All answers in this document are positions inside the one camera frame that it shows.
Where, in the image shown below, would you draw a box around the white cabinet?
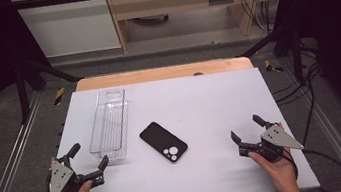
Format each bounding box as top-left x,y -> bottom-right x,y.
9,0 -> 122,63

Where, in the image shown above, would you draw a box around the right hand-held gripper cable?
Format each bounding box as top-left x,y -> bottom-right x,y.
281,147 -> 301,183

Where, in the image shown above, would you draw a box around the black frame stand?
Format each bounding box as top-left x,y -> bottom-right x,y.
232,20 -> 310,94
11,50 -> 89,125

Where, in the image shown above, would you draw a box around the black phone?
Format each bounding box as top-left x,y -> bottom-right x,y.
137,116 -> 191,167

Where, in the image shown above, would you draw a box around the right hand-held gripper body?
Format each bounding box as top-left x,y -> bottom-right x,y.
243,120 -> 306,167

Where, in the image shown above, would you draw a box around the yellow black tape strip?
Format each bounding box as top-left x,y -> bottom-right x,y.
51,87 -> 69,107
263,57 -> 286,75

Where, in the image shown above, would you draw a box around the white table board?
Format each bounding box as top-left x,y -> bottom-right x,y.
22,59 -> 322,192

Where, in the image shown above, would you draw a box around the light wooden desk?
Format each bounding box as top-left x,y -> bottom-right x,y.
104,0 -> 298,56

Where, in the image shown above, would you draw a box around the grey label on desk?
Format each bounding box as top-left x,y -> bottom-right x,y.
208,0 -> 237,7

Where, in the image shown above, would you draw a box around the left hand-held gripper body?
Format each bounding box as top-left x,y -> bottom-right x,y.
43,155 -> 89,192

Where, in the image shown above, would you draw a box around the clear plastic storage box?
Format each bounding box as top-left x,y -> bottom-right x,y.
80,86 -> 137,166

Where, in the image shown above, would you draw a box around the person's right hand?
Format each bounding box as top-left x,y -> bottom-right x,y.
244,120 -> 303,192

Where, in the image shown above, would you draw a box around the wooden table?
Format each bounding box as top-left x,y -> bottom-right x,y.
73,53 -> 255,94

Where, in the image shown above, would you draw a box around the black floor cables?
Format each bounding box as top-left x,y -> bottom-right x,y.
265,36 -> 341,192

